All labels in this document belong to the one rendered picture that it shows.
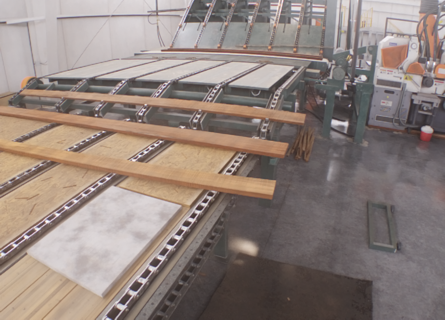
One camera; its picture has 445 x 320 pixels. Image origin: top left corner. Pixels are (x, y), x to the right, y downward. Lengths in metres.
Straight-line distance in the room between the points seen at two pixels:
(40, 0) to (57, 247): 6.52
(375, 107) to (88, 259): 5.15
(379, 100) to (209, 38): 4.36
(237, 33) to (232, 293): 6.33
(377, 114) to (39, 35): 7.41
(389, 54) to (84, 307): 5.32
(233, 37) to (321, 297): 6.33
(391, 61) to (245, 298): 4.61
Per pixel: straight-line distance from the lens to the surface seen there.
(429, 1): 6.24
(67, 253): 1.32
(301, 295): 2.13
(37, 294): 1.24
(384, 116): 5.65
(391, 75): 5.53
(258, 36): 7.21
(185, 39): 7.87
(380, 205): 3.19
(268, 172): 2.66
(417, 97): 5.61
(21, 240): 1.50
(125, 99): 3.16
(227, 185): 1.51
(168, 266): 1.17
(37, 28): 7.57
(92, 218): 1.47
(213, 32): 7.66
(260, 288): 2.12
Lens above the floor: 1.67
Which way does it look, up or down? 25 degrees down
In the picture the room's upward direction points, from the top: straight up
